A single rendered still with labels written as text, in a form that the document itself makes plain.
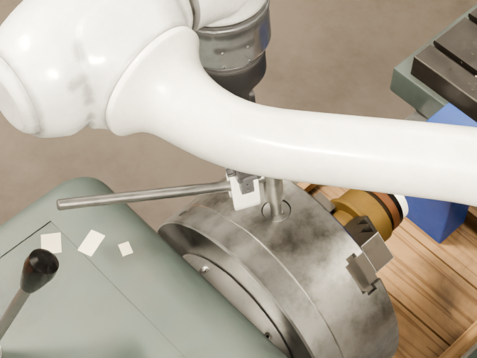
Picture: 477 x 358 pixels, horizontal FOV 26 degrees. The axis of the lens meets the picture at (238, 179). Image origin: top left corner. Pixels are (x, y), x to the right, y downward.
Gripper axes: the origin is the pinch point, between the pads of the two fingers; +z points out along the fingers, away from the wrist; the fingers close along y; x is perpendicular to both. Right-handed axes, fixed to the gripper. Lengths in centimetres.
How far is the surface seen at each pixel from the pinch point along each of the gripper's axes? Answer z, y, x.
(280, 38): 118, -146, 45
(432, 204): 34.3, -14.0, 30.7
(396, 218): 21.7, -4.5, 20.7
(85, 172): 118, -115, -19
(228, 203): 8.0, -3.6, -1.3
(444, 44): 31, -42, 45
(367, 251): 12.5, 5.4, 12.8
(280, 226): 7.1, 2.3, 3.2
